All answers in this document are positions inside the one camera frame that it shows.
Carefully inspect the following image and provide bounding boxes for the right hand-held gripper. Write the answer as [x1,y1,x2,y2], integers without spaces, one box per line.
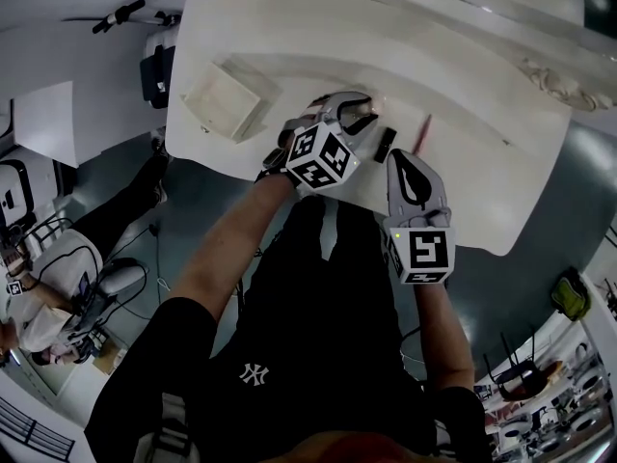
[383,149,457,286]

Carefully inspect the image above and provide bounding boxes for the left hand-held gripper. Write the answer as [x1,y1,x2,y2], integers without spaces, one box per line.
[278,91,378,196]

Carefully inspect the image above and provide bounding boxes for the small black tube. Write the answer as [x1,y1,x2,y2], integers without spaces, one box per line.
[373,126,398,165]

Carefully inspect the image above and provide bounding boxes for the pink pencil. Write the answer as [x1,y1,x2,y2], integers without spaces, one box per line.
[412,113,434,153]

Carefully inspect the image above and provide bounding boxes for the white ornate dressing table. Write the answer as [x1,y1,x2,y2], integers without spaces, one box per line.
[165,0,617,259]

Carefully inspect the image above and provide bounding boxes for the small white tray box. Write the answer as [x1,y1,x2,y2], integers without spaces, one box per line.
[179,60,271,145]

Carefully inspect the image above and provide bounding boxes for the person's right forearm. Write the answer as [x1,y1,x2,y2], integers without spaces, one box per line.
[414,280,476,390]

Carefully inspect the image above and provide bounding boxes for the person's left forearm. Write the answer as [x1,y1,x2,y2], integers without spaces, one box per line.
[171,174,298,327]

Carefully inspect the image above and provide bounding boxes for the person's black trousers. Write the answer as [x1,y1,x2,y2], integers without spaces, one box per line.
[240,195,404,356]

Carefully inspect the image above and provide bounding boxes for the black scooter suitcase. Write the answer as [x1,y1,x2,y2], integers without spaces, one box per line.
[91,0,182,110]

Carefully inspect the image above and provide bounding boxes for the person's black t-shirt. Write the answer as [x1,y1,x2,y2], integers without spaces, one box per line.
[84,277,496,463]

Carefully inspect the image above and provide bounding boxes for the black metal chair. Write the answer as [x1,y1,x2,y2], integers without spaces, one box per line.
[484,333,550,402]

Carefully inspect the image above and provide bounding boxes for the grey office chair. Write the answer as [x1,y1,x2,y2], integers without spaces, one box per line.
[71,257,148,337]

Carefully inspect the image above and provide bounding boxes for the white cabinet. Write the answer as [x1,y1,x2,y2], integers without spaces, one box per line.
[13,80,81,169]

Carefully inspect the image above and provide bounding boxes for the white black-trimmed machine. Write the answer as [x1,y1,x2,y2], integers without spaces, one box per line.
[0,159,36,231]

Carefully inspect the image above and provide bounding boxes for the grey backpack strap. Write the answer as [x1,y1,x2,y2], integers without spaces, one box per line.
[433,420,459,463]
[132,392,194,463]

